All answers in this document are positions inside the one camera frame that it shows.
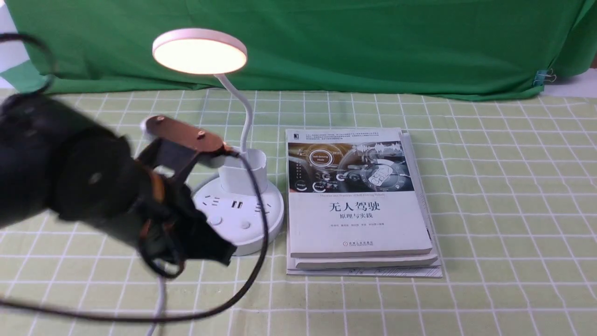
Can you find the green checkered tablecloth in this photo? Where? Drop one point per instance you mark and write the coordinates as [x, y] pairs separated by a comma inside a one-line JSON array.
[[511, 188]]

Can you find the green backdrop cloth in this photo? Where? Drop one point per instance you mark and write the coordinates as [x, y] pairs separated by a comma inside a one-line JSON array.
[[475, 50]]

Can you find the white desk lamp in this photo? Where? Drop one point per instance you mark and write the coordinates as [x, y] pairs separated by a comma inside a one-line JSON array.
[[228, 196]]

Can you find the white bottom booklet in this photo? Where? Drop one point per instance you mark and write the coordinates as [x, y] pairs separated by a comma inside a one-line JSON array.
[[373, 272]]

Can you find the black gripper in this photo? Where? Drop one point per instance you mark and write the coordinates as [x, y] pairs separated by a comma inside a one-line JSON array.
[[173, 231]]

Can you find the teal binder clip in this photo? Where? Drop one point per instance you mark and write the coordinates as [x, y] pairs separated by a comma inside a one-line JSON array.
[[544, 77]]

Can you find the white top book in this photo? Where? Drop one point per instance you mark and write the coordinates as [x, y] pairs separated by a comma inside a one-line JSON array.
[[357, 196]]

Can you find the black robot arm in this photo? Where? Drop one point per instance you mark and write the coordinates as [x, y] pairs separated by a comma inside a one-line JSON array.
[[55, 158]]

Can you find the copper-topped wrist camera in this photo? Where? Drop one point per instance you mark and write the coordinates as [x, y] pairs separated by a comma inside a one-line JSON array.
[[179, 147]]

